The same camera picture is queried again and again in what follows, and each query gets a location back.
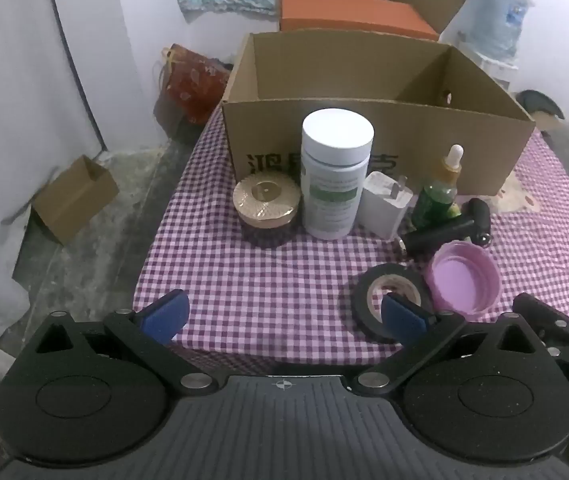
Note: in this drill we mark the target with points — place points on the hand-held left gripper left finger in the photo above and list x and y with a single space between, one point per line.
164 316

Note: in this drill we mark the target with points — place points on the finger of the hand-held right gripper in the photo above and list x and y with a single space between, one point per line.
549 315

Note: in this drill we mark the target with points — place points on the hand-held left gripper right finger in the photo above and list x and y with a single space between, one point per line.
404 319

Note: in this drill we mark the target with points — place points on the purple plastic lid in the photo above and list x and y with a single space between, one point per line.
459 280

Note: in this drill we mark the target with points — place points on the black plastic tool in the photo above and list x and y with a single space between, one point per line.
434 237

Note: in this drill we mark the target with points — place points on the white pill bottle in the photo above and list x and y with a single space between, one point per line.
337 135

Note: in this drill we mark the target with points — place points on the large cardboard box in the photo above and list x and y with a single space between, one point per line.
274 125

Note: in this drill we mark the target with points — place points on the black tape roll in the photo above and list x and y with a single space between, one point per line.
364 310

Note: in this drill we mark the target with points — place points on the purple checkered bear blanket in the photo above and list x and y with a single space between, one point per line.
264 280

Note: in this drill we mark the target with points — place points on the white charger plug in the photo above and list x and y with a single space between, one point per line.
382 205

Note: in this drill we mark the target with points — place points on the green dropper bottle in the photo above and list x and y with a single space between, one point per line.
434 200

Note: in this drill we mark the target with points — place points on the small cardboard box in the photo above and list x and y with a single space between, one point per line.
74 195

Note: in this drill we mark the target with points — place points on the gold lid jar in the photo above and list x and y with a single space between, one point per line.
264 195

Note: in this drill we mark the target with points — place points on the dark round object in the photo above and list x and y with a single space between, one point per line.
539 102

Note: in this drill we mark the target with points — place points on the red patterned bag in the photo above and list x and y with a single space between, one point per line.
194 85

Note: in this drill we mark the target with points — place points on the white water dispenser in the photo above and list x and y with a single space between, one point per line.
489 67

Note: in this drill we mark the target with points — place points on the clear water jug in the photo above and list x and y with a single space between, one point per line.
499 15

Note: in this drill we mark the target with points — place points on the orange box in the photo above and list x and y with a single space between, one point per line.
349 15

